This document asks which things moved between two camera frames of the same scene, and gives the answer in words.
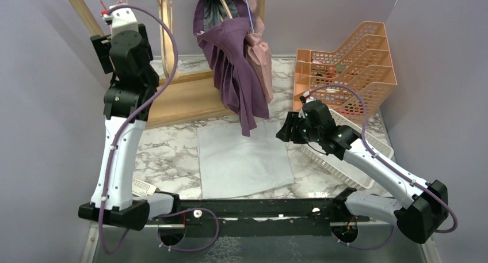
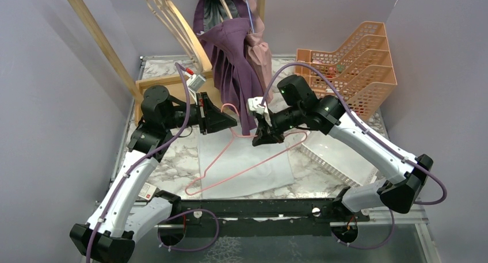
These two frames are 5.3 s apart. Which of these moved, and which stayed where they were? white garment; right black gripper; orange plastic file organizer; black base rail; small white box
Moved: right black gripper
Stayed: white garment; orange plastic file organizer; black base rail; small white box
